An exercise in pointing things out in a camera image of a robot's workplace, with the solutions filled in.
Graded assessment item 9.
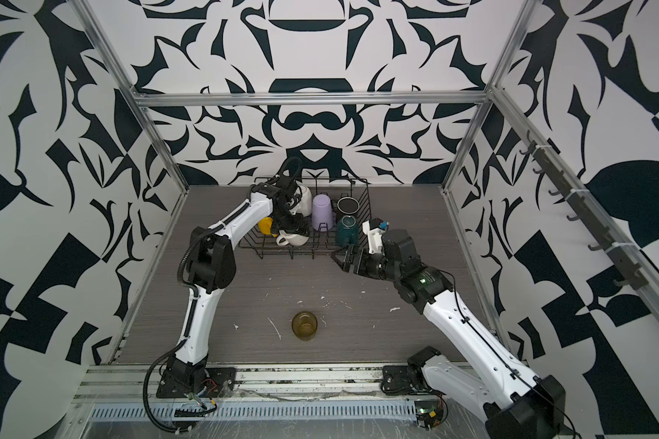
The green mug cream inside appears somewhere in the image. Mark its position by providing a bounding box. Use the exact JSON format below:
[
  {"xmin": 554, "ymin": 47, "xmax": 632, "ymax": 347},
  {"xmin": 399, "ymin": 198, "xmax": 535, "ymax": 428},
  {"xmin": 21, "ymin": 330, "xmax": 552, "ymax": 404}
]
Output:
[{"xmin": 335, "ymin": 215, "xmax": 361, "ymax": 248}]

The yellow mug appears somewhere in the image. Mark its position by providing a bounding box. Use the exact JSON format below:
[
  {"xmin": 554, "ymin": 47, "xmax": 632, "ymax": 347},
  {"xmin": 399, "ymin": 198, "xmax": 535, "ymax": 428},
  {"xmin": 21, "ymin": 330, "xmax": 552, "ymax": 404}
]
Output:
[{"xmin": 257, "ymin": 217, "xmax": 276, "ymax": 237}]

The lilac cup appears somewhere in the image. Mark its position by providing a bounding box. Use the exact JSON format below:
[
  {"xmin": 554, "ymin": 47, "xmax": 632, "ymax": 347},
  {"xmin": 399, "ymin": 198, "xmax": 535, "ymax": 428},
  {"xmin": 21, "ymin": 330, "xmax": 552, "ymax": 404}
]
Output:
[{"xmin": 311, "ymin": 193, "xmax": 334, "ymax": 232}]

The white mug red inside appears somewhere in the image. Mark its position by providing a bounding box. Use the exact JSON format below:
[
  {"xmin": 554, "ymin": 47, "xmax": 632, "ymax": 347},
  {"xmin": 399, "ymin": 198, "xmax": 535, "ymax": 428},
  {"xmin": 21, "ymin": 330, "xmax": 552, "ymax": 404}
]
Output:
[{"xmin": 276, "ymin": 230, "xmax": 309, "ymax": 247}]

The black mug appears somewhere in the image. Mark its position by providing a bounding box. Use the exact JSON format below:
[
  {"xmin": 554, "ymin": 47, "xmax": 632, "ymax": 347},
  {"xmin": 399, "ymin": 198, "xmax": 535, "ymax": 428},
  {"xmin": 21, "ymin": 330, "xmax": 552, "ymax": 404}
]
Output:
[{"xmin": 336, "ymin": 197, "xmax": 361, "ymax": 216}]

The olive glass cup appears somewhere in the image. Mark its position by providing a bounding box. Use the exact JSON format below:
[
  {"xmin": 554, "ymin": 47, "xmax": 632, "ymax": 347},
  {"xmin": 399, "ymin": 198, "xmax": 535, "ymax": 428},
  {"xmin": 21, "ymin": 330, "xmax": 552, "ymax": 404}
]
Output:
[{"xmin": 291, "ymin": 311, "xmax": 318, "ymax": 341}]

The cream white cup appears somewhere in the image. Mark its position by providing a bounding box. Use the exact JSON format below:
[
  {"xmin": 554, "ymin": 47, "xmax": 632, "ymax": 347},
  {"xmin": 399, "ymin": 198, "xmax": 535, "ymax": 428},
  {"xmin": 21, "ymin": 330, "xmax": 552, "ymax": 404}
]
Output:
[{"xmin": 295, "ymin": 184, "xmax": 313, "ymax": 217}]

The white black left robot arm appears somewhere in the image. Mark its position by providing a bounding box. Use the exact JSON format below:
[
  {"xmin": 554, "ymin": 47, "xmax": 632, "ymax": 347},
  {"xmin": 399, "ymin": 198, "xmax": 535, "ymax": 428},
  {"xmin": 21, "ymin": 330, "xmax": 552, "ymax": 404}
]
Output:
[{"xmin": 142, "ymin": 157, "xmax": 309, "ymax": 435}]

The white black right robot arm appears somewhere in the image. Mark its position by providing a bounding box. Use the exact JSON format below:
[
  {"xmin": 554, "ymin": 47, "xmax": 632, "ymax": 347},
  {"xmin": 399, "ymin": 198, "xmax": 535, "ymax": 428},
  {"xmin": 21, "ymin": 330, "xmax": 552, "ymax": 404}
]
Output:
[{"xmin": 331, "ymin": 227, "xmax": 580, "ymax": 438}]

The black wire dish rack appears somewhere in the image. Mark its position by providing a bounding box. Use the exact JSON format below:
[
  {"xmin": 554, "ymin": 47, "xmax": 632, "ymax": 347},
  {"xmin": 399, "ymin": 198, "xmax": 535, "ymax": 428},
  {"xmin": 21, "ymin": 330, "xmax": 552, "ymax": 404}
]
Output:
[{"xmin": 239, "ymin": 174, "xmax": 372, "ymax": 260}]

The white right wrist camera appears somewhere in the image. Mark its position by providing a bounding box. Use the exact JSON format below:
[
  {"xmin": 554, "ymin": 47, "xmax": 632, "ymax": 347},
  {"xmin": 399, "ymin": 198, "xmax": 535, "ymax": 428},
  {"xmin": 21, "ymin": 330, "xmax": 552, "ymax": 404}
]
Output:
[{"xmin": 362, "ymin": 218, "xmax": 390, "ymax": 254}]

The white slotted cable duct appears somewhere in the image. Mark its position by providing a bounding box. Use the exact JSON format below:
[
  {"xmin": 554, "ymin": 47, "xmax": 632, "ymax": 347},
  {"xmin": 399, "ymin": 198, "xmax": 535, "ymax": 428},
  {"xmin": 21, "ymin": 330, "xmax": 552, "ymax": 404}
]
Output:
[{"xmin": 87, "ymin": 399, "xmax": 418, "ymax": 423}]

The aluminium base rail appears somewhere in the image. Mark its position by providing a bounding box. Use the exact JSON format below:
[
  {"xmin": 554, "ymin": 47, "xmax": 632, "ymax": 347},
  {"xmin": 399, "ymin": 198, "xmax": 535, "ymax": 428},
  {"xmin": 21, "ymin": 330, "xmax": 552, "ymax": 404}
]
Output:
[{"xmin": 76, "ymin": 363, "xmax": 539, "ymax": 399}]

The grey wall hook rail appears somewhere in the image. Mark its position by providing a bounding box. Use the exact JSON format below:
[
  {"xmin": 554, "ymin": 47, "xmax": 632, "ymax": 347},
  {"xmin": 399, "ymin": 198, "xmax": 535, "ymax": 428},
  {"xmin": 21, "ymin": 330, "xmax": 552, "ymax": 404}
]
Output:
[{"xmin": 520, "ymin": 131, "xmax": 649, "ymax": 291}]

